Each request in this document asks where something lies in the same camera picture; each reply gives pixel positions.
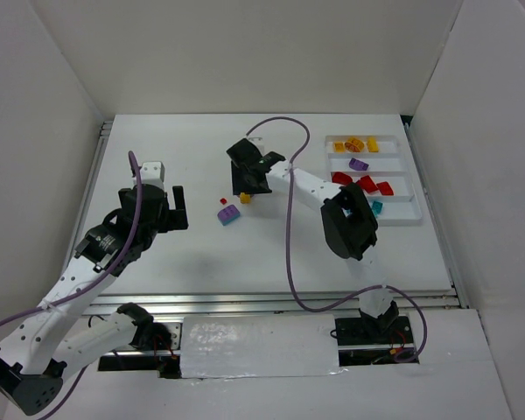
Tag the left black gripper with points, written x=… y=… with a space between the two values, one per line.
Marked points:
x=173 y=214

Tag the red flower lego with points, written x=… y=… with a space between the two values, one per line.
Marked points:
x=341 y=178

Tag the white foam board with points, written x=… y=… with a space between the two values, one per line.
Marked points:
x=258 y=346

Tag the teal square lego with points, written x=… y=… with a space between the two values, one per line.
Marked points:
x=377 y=208

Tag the purple curved lego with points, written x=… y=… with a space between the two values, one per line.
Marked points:
x=228 y=214

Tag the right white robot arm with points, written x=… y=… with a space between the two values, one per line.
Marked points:
x=348 y=222

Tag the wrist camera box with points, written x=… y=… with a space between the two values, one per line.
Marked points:
x=153 y=174
x=257 y=142

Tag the yellow curved lego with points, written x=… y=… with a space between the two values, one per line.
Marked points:
x=372 y=144

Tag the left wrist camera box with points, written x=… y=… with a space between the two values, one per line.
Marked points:
x=153 y=174

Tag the red arch lego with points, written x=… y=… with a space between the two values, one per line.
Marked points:
x=367 y=185

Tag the aluminium frame rail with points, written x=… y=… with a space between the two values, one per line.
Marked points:
x=182 y=304

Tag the purple fan lego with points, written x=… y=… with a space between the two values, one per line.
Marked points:
x=358 y=165

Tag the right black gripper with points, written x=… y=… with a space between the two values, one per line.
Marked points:
x=248 y=176

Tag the white compartment tray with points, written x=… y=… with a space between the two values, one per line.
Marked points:
x=378 y=166

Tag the yellow oval lego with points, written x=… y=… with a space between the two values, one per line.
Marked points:
x=354 y=144

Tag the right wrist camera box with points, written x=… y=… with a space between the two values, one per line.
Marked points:
x=257 y=142

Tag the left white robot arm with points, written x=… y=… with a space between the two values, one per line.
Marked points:
x=39 y=356

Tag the small yellow lego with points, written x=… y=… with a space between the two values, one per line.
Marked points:
x=245 y=198

